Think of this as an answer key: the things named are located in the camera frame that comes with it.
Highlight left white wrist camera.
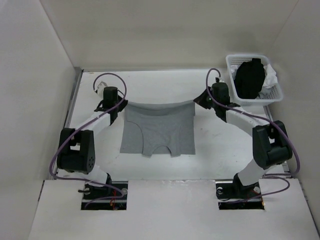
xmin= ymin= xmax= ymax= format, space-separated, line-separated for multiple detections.
xmin=95 ymin=81 xmax=108 ymax=99

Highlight grey tank top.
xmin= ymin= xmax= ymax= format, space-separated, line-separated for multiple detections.
xmin=120 ymin=100 xmax=196 ymax=158

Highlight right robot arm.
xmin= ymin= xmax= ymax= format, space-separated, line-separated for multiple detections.
xmin=193 ymin=82 xmax=293 ymax=201

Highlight white plastic basket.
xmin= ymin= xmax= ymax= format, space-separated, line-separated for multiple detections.
xmin=225 ymin=53 xmax=284 ymax=106

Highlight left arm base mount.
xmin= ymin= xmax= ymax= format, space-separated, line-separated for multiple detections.
xmin=78 ymin=181 xmax=129 ymax=211

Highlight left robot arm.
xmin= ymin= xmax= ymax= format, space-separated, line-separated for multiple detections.
xmin=56 ymin=86 xmax=128 ymax=200

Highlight white tank top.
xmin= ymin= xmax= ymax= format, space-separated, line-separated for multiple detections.
xmin=230 ymin=64 xmax=278 ymax=99

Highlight black tank top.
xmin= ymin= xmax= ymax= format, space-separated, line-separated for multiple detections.
xmin=234 ymin=58 xmax=266 ymax=99

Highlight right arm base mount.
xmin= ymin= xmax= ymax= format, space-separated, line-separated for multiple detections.
xmin=215 ymin=181 xmax=265 ymax=210

